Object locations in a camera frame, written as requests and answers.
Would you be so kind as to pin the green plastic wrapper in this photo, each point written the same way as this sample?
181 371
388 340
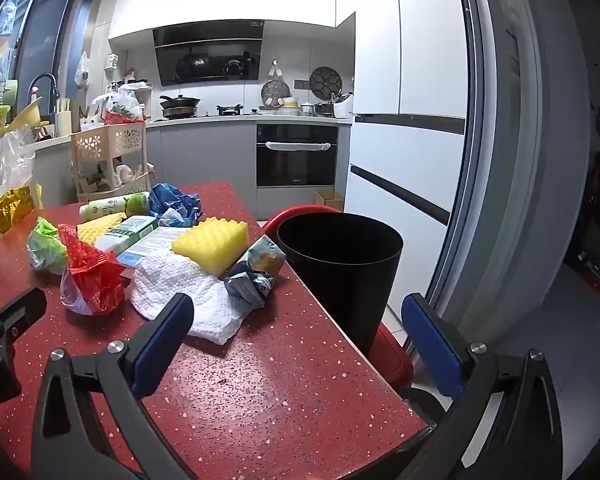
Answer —
45 250

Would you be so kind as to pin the yellow waffle sponge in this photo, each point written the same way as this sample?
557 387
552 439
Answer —
97 230

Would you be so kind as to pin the black kitchen faucet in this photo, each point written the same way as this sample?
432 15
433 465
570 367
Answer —
55 95

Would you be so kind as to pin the hanging white plastic bag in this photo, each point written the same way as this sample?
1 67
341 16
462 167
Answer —
81 72

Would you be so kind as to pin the grey yellow wrapper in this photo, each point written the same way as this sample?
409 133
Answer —
267 255

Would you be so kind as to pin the yellow basin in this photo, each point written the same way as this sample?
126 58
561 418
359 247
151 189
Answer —
25 115

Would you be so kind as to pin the green white carton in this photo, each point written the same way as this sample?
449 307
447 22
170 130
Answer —
130 232

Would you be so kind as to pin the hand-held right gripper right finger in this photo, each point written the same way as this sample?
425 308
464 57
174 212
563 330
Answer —
430 350

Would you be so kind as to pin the round metal steamer plate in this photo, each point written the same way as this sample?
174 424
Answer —
326 83

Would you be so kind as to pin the white paper towel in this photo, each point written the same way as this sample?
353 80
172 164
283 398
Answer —
180 290

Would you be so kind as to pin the dark blue foil wrapper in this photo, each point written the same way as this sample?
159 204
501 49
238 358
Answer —
250 287

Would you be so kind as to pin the printed paper leaflet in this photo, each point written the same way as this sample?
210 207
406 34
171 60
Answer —
155 242

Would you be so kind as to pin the white fridge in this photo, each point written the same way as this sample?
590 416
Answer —
405 60

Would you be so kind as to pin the red basket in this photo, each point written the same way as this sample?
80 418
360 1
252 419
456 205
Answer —
122 117

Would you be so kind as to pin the yellow egg-crate sponge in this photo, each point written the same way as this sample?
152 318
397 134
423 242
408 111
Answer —
210 247

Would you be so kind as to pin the gold foil packet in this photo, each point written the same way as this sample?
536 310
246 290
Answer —
12 207

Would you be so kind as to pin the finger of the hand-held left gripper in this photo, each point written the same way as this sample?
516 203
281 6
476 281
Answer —
15 310

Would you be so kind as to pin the beige storage cart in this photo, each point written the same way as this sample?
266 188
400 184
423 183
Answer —
105 140

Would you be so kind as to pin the red plastic bag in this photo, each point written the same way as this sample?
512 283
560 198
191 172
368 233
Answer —
92 270

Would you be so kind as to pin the clear plastic bag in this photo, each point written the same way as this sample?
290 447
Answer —
10 160

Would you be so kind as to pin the gas stove burner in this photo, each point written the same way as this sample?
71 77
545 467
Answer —
230 109

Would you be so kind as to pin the black built-in oven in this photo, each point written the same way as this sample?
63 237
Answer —
295 160

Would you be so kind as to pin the black trash bin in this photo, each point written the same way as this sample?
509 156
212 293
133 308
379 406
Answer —
340 285

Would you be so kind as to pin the red chair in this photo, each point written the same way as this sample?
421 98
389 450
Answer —
395 360

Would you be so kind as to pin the plastic bag of vegetables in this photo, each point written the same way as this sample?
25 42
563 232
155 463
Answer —
122 100

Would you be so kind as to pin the black frying pan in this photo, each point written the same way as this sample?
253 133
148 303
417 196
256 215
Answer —
180 102

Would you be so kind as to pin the cardboard box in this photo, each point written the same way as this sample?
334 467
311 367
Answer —
330 199

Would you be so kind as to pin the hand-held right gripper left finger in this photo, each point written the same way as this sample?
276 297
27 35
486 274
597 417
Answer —
162 345

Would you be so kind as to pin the kitchen window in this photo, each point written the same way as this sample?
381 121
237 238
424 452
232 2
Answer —
35 35

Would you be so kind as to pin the grey sliding door frame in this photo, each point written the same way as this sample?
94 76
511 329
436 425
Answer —
510 110

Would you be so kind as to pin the white rice cooker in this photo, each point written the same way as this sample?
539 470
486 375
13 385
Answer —
342 106

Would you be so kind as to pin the green white bottle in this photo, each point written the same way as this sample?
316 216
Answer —
105 207

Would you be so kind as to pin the black range hood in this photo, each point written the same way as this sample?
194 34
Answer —
205 60

